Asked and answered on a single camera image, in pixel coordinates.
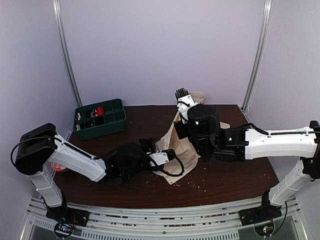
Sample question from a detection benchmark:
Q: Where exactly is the cream boxer underwear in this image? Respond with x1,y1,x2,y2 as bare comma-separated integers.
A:
153,112,200,185

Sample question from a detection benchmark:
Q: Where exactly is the cream underwear navy trim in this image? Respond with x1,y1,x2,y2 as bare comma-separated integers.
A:
219,121,231,130

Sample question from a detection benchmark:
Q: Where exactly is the white patterned ceramic mug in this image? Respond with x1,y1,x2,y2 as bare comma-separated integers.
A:
190,91,206,105

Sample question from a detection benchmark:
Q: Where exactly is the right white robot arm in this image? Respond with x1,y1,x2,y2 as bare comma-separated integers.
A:
174,100,320,221

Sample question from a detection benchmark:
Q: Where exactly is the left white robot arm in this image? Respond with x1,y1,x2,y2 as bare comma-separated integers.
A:
10,123,177,222

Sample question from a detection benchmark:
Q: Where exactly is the green compartment tray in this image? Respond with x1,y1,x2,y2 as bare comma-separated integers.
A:
73,98,127,141

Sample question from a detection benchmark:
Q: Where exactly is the red item in tray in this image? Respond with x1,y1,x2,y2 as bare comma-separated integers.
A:
90,106,104,117

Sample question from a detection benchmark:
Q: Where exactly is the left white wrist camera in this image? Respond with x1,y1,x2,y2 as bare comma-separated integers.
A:
149,151,169,167

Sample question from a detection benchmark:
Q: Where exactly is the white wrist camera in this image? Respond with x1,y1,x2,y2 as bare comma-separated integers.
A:
149,151,169,167
175,88,196,124

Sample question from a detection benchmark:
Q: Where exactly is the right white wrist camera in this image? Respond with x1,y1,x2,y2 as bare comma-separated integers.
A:
175,88,196,124

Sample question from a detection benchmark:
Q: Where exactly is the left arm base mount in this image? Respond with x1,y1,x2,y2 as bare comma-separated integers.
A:
45,208,90,227

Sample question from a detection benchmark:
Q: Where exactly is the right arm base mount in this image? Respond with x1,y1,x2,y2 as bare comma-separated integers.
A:
238,206,282,226

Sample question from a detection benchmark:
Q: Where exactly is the right aluminium frame post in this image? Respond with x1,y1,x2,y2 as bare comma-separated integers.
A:
242,0,274,113

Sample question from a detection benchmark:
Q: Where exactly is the aluminium frame post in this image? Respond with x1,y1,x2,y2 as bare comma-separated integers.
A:
52,0,83,107
242,0,274,113

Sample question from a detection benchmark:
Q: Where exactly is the left aluminium frame post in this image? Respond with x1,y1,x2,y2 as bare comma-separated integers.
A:
52,0,83,107

